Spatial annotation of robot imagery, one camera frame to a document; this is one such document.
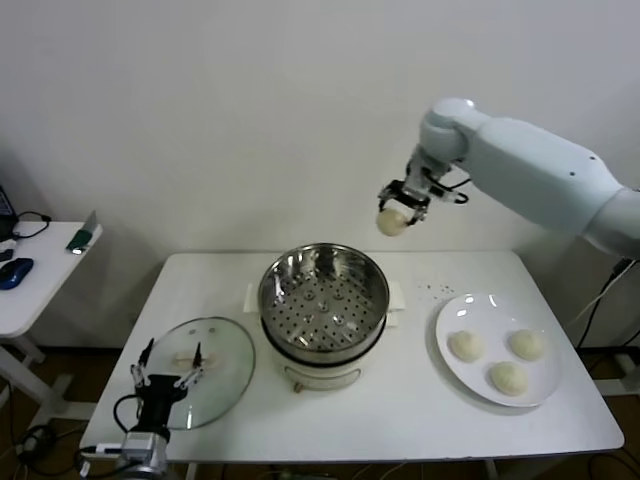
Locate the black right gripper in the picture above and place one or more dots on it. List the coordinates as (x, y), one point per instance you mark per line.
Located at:
(415, 190)

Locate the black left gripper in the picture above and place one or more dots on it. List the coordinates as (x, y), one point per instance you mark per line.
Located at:
(157, 392)

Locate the white steamed baozi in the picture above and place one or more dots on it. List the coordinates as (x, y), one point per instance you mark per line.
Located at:
(508, 378)
(394, 223)
(466, 346)
(527, 344)

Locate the round glass pot lid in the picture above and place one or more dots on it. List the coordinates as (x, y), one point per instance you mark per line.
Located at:
(225, 360)

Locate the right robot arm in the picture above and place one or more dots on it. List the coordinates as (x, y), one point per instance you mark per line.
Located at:
(525, 165)

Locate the perforated steel steamer basket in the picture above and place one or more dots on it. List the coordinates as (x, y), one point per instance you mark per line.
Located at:
(300, 272)

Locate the brown crumb scatter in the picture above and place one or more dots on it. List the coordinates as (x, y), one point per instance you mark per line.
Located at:
(434, 288)

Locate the white oval plate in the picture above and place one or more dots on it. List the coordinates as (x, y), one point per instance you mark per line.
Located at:
(500, 320)

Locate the white side table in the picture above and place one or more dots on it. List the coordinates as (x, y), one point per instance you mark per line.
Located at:
(45, 270)

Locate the blue computer mouse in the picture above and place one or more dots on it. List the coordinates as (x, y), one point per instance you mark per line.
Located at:
(15, 272)

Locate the laptop screen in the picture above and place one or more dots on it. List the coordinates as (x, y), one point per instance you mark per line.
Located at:
(5, 210)

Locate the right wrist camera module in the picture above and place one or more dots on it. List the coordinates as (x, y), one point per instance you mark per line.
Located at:
(450, 195)

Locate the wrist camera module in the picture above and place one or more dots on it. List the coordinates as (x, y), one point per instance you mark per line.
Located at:
(450, 195)
(145, 441)

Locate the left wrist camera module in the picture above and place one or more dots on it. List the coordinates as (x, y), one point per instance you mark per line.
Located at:
(145, 441)

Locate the white metal frame foot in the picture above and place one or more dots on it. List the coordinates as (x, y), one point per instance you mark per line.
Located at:
(622, 372)

